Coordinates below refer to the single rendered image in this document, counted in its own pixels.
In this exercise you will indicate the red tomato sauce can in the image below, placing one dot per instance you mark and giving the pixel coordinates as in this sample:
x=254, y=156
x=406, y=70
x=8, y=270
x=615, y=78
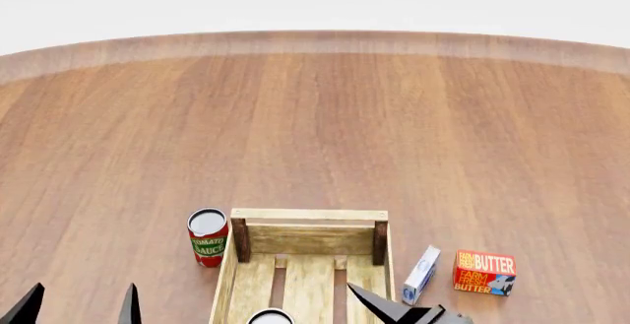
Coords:
x=208, y=242

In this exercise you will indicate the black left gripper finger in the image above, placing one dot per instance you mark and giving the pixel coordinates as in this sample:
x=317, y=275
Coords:
x=23, y=309
x=130, y=309

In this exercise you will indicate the white and blue carton box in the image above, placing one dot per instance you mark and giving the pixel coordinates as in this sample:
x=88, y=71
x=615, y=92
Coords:
x=421, y=275

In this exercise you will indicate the light wooden slatted crate tray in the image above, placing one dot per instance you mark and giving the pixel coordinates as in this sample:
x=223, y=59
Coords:
x=307, y=272

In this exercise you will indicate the can with white lid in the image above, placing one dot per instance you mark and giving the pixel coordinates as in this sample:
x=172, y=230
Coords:
x=270, y=317

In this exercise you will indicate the red and yellow butter box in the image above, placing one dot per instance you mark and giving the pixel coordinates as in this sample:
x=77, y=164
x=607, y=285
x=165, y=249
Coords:
x=485, y=273

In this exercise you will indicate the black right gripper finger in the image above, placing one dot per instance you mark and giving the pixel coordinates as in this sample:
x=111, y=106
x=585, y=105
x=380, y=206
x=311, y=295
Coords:
x=381, y=303
x=418, y=316

